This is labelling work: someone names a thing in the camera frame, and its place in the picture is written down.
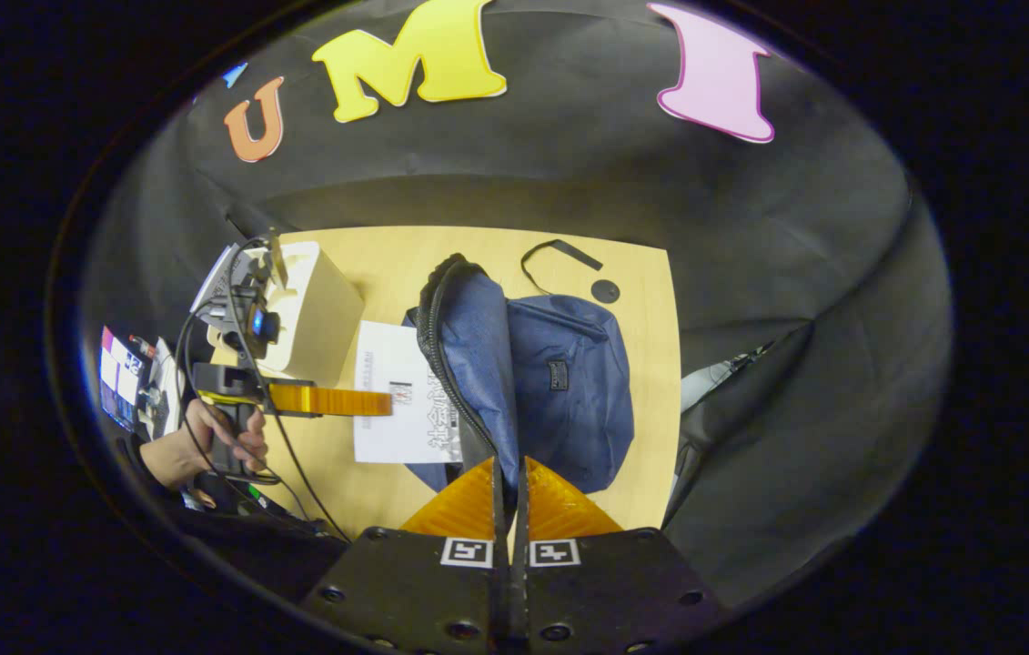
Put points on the round black table grommet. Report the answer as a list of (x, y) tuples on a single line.
[(605, 291)]

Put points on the blue schoolbag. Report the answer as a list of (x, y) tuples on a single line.
[(559, 409)]

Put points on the black backdrop cloth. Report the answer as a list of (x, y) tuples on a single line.
[(569, 182)]

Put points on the computer monitor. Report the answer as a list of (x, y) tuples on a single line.
[(123, 382)]

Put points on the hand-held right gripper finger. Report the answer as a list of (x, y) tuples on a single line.
[(520, 509), (501, 509)]

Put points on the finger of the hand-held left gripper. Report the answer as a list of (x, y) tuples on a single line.
[(332, 400)]

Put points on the white book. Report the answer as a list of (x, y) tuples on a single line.
[(391, 364)]

